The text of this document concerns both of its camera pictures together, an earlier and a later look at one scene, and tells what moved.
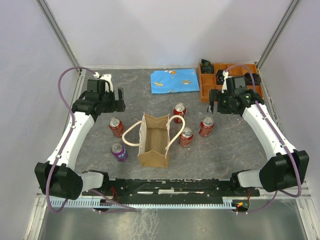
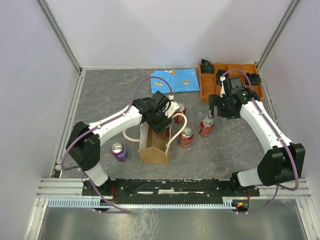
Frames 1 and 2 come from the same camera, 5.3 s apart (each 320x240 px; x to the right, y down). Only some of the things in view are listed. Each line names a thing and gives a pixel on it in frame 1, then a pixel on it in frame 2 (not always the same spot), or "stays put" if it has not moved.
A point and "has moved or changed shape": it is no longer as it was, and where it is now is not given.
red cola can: (206, 126) stays put
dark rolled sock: (207, 67) stays put
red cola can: (186, 137) stays put
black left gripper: (117, 105) → (160, 127)
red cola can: (179, 109) stays put
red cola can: (117, 126) has moved or changed shape
